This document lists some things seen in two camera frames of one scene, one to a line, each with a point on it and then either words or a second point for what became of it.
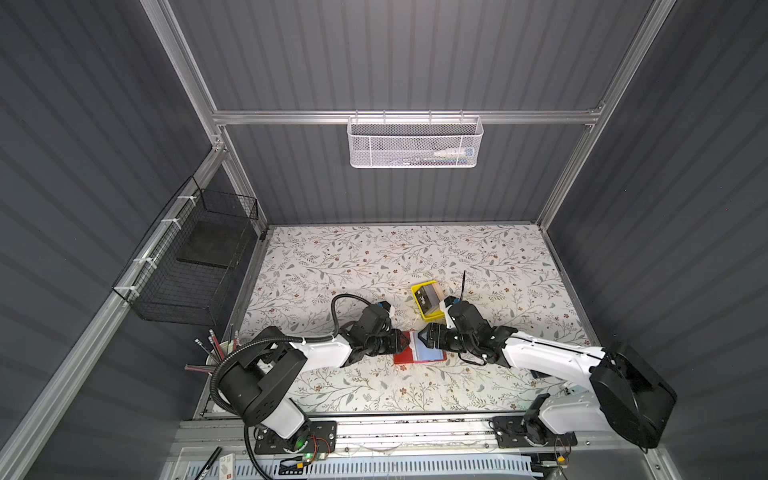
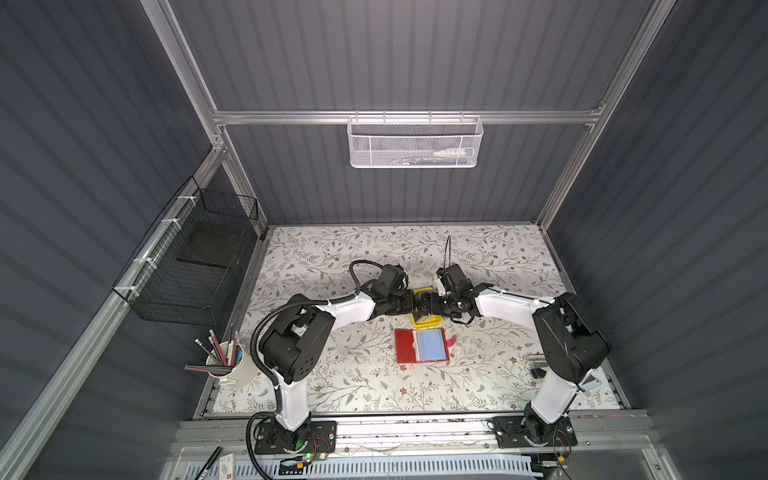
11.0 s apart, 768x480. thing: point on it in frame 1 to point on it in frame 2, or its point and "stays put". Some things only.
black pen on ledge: x=203 y=472 stays put
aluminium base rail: x=383 y=435 stays put
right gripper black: x=430 y=333 to x=434 y=308
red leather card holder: x=417 y=351 stays put
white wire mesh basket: x=414 y=141 stays put
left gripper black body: x=373 y=346 to x=399 y=303
